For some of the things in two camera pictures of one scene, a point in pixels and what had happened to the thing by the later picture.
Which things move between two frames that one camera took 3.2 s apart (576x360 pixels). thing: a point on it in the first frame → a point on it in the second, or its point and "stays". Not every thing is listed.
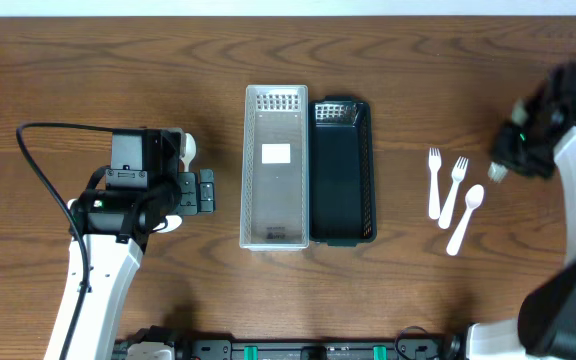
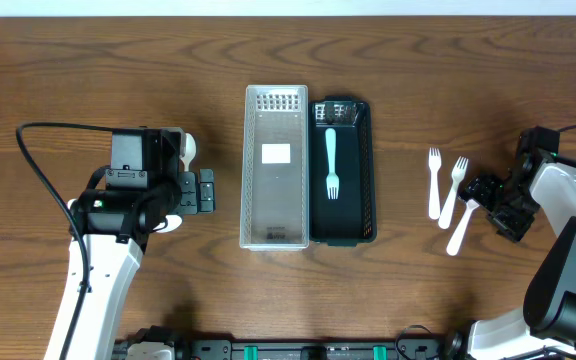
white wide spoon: (473, 198) stays
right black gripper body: (525, 151) → (513, 194)
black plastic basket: (341, 189) stays
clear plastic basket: (275, 170) stays
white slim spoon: (189, 152) stays
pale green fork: (496, 171) → (332, 180)
